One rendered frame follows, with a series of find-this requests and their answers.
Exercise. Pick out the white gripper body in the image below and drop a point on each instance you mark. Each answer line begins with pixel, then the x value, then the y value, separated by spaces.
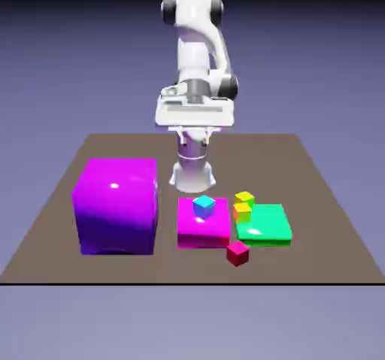
pixel 194 112

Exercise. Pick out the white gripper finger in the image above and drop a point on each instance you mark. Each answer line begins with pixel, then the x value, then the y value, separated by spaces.
pixel 206 137
pixel 181 136

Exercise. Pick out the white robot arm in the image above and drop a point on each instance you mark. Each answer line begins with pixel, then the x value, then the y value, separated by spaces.
pixel 195 20

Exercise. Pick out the small cyan cube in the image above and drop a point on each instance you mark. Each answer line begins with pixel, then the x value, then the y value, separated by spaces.
pixel 204 206

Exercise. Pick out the small yellow cube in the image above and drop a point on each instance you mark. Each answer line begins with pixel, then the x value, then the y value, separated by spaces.
pixel 245 197

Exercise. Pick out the small orange cube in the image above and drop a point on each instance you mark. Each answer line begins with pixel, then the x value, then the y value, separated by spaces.
pixel 242 212

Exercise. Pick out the small red cube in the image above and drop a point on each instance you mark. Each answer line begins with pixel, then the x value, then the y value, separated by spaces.
pixel 237 253

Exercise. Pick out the large magenta box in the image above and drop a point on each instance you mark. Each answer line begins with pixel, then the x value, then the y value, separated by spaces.
pixel 203 227

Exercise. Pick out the large purple box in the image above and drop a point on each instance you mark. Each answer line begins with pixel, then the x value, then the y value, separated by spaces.
pixel 115 206

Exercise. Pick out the large green box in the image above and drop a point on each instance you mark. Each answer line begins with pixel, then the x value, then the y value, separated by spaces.
pixel 264 226

